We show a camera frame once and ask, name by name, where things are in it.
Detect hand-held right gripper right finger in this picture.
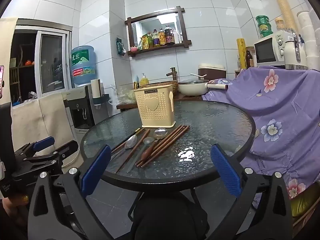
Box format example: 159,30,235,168
207,144,293,240

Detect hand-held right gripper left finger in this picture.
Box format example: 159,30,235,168
27,144,112,240

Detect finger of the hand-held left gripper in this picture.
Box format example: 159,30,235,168
12,140,78,180
14,136,55,160

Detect small metal spoon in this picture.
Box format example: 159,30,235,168
110,134,138,160

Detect black gold-tipped chopstick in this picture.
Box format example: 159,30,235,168
110,128,142,160

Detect grey long-handled spoon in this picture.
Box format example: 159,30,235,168
127,137,155,173

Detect large metal spoon wooden handle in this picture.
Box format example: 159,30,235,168
141,128,168,162

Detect beige perforated utensil holder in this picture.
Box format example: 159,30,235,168
134,84,177,128

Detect person's left hand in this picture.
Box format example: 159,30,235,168
0,195,30,240

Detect beige cloth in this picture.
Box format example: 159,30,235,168
11,92,80,168

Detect grey water dispenser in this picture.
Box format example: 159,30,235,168
64,85,110,130

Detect purple floral cloth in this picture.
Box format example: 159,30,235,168
201,66,320,198

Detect clear plastic bag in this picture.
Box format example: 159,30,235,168
115,86,137,104

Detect sliding window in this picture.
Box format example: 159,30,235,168
10,19,73,105

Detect olive green cloth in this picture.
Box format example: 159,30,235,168
291,190,320,218

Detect blue water jug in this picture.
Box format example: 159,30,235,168
71,45,97,85

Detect cream pan with glass lid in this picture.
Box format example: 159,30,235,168
178,79,228,97

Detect brown white rice cooker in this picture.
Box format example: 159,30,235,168
198,64,227,80

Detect woven pattern sink basin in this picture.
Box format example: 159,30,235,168
150,81,178,93

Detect bronze faucet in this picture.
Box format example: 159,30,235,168
166,67,178,82

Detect brown glass bottle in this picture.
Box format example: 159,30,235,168
246,47,254,68

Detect yellow wrap roll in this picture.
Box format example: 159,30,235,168
237,38,247,70

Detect green hanging packet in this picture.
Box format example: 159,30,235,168
116,38,127,55

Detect white microwave oven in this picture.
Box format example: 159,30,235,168
254,31,294,64

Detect white electric kettle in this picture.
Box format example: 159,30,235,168
284,32,308,70

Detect wooden framed mirror shelf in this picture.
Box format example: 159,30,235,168
125,6,192,57

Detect stacked green noodle cups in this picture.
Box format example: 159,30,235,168
255,15,273,37

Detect white cup stack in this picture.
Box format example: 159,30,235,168
297,11,320,65

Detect tall paper cup stack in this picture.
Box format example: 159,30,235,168
267,0,298,33

